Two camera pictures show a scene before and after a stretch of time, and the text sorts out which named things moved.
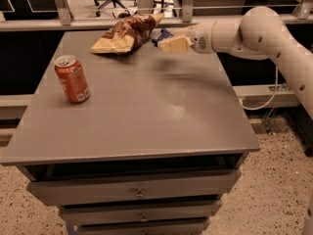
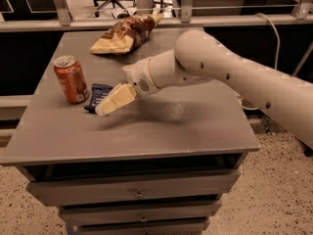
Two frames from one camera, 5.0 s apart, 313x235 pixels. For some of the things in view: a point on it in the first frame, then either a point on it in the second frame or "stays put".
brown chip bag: (128, 34) stays put
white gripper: (201, 36) to (138, 75)
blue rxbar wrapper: (163, 34) to (99, 92)
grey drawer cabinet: (155, 149) stays put
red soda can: (72, 77) stays put
